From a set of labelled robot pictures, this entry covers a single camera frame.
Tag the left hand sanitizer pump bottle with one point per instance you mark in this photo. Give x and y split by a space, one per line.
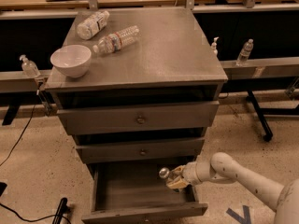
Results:
29 67

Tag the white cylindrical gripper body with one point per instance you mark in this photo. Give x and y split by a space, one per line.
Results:
189 174

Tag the black stand foot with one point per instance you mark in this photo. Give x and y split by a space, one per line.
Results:
61 210

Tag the white ceramic bowl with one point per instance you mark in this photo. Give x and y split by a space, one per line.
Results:
72 60

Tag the black table leg with caster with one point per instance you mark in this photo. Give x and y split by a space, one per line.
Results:
268 133

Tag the clear water bottle red label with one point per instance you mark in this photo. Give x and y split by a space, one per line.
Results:
117 40

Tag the grey middle drawer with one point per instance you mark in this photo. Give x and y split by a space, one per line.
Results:
140 150

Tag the grey wooden drawer cabinet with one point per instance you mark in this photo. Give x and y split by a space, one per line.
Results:
171 62

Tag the grey top drawer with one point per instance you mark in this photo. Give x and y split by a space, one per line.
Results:
133 118

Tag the small white pump bottle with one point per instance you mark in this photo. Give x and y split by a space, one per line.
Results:
214 45

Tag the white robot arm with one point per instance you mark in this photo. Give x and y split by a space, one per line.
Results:
223 169

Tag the silver redbull can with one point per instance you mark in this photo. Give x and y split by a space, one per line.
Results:
166 174

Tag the upright clear water bottle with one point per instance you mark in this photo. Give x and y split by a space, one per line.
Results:
245 53

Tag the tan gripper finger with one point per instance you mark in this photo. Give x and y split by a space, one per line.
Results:
177 183
178 170

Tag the clear bottle white label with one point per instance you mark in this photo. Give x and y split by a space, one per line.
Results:
92 25

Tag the grey open bottom drawer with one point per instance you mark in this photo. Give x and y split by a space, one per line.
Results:
131 192

